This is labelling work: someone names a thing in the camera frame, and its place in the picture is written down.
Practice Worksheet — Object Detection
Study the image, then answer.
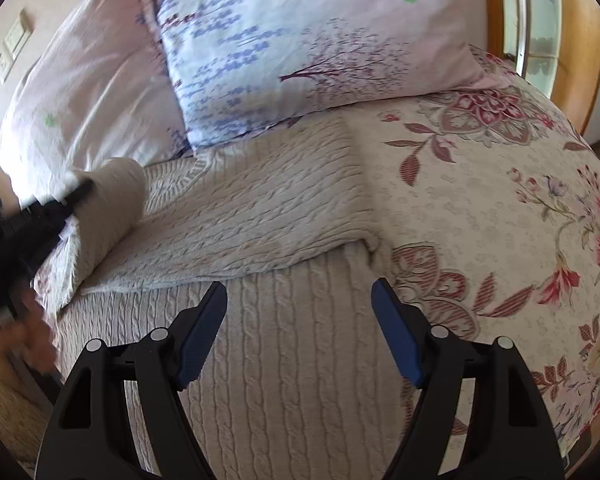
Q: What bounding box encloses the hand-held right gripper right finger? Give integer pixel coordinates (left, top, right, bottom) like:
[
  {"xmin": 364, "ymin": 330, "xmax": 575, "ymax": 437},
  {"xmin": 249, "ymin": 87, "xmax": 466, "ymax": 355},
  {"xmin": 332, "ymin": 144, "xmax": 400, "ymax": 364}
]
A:
[{"xmin": 371, "ymin": 277, "xmax": 566, "ymax": 480}]

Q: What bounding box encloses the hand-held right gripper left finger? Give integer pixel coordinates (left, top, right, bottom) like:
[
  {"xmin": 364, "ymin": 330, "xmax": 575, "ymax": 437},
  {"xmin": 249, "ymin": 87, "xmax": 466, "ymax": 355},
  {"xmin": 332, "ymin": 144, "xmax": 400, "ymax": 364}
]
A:
[{"xmin": 35, "ymin": 281, "xmax": 229, "ymax": 480}]

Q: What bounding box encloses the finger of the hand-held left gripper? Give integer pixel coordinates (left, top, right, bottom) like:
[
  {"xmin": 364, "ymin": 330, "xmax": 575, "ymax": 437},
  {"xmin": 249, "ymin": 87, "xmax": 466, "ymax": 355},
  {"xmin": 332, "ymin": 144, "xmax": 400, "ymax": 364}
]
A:
[{"xmin": 44, "ymin": 180, "xmax": 95, "ymax": 221}]

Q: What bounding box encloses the cream cable knit sweater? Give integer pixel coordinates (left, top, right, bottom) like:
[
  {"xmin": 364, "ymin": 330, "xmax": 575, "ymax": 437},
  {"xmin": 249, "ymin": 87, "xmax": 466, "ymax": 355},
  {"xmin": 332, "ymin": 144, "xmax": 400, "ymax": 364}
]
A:
[{"xmin": 55, "ymin": 115, "xmax": 423, "ymax": 480}]

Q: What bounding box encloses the person's left hand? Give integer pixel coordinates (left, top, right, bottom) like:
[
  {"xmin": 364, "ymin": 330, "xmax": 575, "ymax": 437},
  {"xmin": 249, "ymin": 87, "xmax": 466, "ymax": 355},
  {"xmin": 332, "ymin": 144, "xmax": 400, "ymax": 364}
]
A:
[{"xmin": 0, "ymin": 290, "xmax": 57, "ymax": 377}]

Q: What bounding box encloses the pale pink pillow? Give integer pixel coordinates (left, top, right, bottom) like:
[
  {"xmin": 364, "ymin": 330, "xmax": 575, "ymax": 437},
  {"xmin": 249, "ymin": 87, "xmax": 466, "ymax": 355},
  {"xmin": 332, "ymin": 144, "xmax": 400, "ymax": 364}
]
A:
[{"xmin": 0, "ymin": 0, "xmax": 191, "ymax": 211}]

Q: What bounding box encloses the floral bedspread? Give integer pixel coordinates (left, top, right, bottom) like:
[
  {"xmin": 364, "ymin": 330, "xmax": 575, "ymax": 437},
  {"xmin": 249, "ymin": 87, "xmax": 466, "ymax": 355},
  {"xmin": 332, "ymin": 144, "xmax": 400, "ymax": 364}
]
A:
[{"xmin": 337, "ymin": 42, "xmax": 600, "ymax": 466}]

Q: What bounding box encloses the floral tree print pillow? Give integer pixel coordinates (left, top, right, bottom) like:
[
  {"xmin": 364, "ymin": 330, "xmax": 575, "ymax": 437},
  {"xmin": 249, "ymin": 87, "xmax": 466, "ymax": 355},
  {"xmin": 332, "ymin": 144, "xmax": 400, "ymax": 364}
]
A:
[{"xmin": 120, "ymin": 0, "xmax": 486, "ymax": 153}]

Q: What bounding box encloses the wooden headboard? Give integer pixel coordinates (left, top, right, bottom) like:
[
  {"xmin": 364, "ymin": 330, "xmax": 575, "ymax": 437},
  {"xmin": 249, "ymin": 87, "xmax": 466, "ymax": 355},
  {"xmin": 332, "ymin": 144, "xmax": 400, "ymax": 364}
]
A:
[{"xmin": 482, "ymin": 0, "xmax": 600, "ymax": 137}]

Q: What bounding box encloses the frosted glass headboard panel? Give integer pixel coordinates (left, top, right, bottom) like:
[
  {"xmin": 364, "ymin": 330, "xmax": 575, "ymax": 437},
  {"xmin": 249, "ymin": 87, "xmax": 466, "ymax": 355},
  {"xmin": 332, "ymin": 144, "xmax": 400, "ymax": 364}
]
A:
[{"xmin": 500, "ymin": 0, "xmax": 565, "ymax": 97}]

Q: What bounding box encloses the beige wall socket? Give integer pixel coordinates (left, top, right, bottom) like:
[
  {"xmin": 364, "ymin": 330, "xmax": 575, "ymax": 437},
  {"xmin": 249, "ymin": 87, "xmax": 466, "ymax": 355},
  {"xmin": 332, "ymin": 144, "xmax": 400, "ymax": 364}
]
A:
[{"xmin": 0, "ymin": 50, "xmax": 20, "ymax": 86}]

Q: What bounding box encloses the beige wall switch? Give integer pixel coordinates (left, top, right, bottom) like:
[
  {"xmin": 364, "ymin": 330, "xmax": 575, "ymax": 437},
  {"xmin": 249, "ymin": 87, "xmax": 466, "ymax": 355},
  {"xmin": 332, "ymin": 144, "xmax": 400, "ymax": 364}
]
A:
[{"xmin": 4, "ymin": 9, "xmax": 34, "ymax": 55}]

